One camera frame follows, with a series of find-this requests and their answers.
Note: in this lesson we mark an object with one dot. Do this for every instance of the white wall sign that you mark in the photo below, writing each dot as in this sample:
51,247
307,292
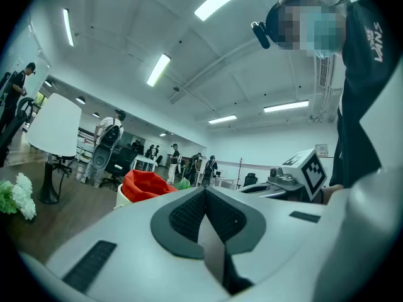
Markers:
321,150

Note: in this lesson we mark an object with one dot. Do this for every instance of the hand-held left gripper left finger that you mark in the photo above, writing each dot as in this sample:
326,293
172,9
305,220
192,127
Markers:
132,247

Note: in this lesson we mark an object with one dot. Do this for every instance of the white shade table lamp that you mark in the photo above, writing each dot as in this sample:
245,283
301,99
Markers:
55,124

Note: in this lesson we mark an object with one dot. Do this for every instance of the head-worn black camera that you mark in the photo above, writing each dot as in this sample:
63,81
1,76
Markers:
261,33

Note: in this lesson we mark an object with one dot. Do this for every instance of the wooden coat rack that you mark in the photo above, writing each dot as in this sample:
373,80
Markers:
240,171

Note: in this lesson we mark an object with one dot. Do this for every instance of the person's face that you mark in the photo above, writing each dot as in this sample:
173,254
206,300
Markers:
311,24

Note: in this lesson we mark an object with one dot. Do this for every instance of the ceiling air vent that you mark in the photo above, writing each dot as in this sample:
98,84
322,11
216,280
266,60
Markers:
324,71

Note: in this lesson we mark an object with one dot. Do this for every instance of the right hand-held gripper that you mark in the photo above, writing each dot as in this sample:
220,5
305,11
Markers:
310,171

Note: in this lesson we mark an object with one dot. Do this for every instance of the black office chair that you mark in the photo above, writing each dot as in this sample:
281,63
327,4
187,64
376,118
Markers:
250,178
14,124
121,165

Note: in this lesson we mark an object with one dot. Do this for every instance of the beige fabric basket red lining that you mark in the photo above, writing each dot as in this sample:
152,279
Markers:
141,186

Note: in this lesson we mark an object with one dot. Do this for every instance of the white desk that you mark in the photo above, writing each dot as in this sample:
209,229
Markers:
145,161

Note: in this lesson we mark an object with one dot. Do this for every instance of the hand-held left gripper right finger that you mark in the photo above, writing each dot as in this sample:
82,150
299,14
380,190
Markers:
277,231

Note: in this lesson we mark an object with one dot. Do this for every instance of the white artificial flower bouquet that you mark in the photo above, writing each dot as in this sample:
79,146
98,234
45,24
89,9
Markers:
19,197

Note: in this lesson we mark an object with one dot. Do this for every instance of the person's black t-shirt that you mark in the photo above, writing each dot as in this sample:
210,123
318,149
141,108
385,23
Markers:
362,90

